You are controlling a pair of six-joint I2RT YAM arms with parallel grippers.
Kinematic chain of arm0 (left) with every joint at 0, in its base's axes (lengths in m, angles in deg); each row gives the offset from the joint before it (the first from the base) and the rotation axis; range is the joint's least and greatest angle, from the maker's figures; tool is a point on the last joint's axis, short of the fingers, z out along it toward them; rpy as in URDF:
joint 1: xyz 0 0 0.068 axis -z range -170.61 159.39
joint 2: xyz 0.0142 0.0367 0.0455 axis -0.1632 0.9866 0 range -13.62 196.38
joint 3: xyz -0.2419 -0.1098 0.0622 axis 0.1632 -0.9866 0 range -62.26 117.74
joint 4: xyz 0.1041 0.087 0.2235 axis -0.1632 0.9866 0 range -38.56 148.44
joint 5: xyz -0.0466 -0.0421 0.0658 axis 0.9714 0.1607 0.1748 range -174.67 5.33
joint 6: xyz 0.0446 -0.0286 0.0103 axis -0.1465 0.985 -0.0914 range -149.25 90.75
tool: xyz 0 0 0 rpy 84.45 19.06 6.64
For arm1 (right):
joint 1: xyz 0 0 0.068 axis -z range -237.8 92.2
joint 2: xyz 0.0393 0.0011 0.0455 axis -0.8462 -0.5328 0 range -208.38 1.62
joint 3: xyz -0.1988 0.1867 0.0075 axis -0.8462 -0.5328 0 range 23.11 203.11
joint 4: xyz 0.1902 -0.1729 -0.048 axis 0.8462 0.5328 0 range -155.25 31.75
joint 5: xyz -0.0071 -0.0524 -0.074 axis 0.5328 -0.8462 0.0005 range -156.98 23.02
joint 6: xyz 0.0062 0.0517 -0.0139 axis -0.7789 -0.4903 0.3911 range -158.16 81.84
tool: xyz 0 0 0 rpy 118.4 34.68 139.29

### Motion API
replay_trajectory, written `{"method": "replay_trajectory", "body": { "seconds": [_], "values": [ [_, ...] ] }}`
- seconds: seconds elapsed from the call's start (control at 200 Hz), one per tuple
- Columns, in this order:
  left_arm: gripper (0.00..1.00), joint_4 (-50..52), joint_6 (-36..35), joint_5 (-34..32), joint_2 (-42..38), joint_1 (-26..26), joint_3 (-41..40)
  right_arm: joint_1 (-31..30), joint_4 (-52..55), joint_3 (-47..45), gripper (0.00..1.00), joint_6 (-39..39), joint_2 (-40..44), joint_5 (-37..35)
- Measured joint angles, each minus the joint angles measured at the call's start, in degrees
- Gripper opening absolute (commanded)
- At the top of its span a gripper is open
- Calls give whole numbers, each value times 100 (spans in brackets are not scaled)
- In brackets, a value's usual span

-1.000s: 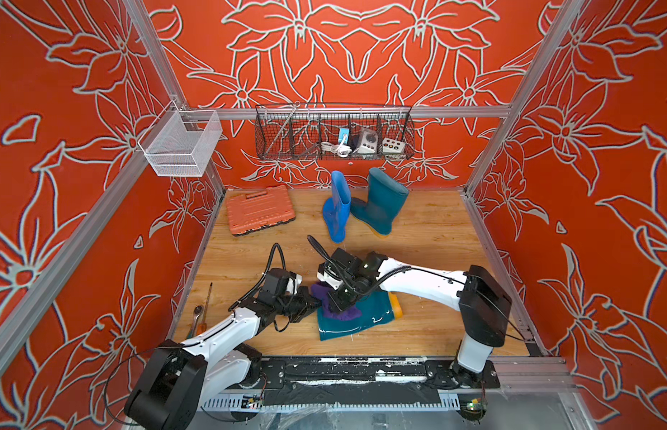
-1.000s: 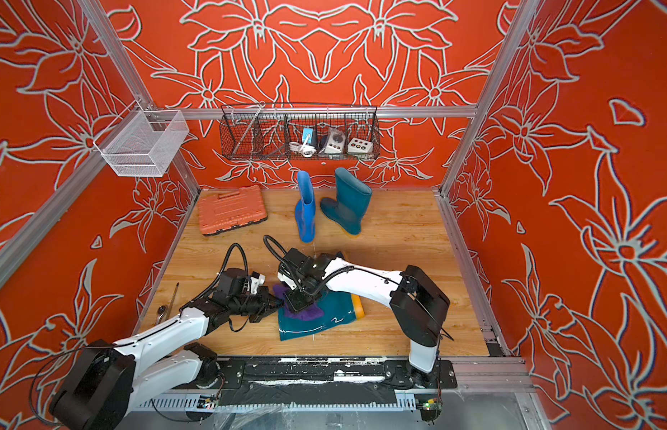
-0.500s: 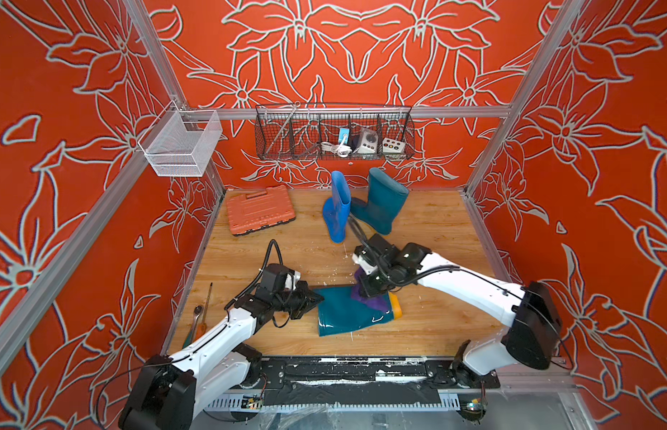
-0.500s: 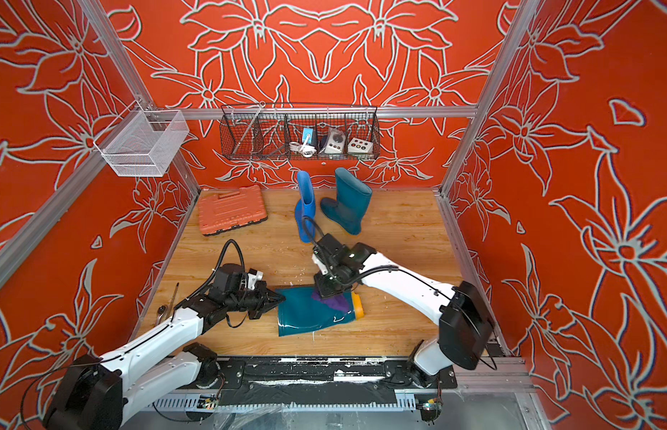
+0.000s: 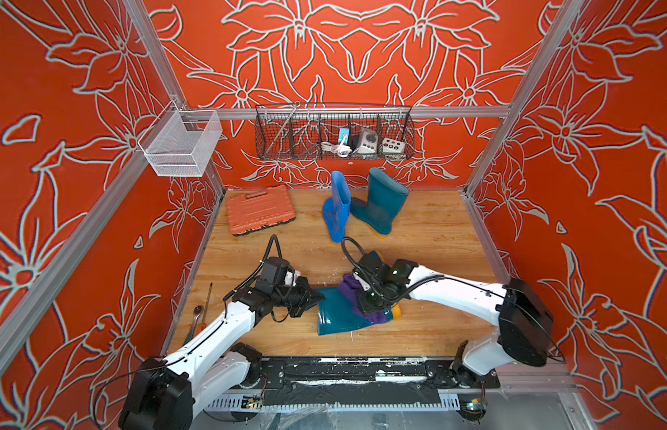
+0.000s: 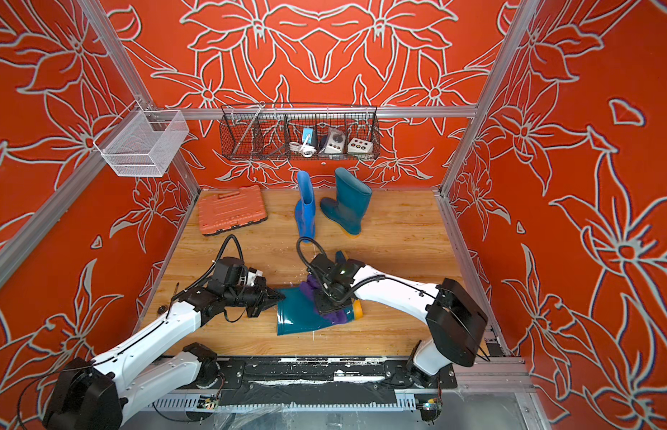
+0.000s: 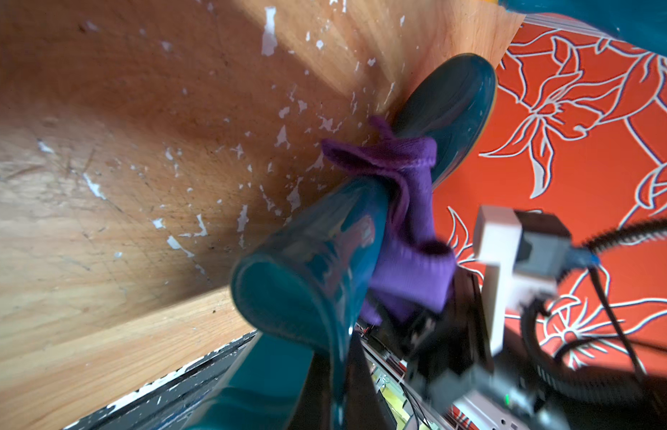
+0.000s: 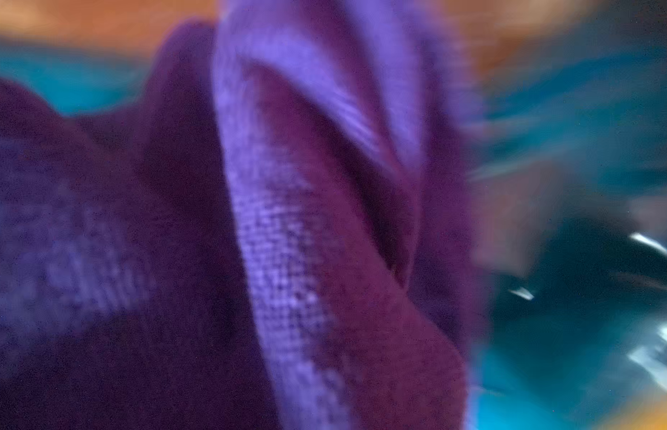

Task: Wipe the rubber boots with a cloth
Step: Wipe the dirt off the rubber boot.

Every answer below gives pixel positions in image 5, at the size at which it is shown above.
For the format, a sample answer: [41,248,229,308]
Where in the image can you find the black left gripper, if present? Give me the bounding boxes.
[271,276,325,317]

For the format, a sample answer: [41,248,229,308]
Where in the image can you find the purple cloth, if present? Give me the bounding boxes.
[336,273,396,328]

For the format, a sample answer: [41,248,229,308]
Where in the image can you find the dark teal rubber boot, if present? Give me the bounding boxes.
[317,287,402,336]

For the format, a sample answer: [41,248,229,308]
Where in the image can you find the blue rubber boot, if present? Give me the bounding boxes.
[322,171,351,244]

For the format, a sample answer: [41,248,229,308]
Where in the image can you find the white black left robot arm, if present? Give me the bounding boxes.
[118,257,325,429]

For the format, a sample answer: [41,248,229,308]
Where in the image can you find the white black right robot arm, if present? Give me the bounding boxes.
[353,252,554,381]

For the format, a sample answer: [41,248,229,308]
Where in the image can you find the orange plastic tool case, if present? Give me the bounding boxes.
[227,186,296,236]

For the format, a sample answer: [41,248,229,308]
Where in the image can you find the white dotted box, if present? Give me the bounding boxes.
[381,138,405,158]

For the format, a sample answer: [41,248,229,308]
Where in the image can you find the white grey round device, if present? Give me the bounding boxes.
[353,128,378,156]

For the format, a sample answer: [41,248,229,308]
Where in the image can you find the blue white small box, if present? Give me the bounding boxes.
[338,127,350,146]

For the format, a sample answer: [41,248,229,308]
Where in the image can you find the orange handled screwdriver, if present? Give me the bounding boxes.
[198,282,213,333]

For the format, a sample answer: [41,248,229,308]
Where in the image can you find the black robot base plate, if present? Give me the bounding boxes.
[257,356,501,390]

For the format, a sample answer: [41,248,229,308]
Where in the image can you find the white coiled cable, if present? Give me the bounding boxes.
[320,140,351,159]

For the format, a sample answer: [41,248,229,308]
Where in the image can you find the black wire wall basket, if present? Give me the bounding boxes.
[255,102,416,161]

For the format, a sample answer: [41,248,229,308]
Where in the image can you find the white wire mesh basket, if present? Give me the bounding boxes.
[138,110,223,177]

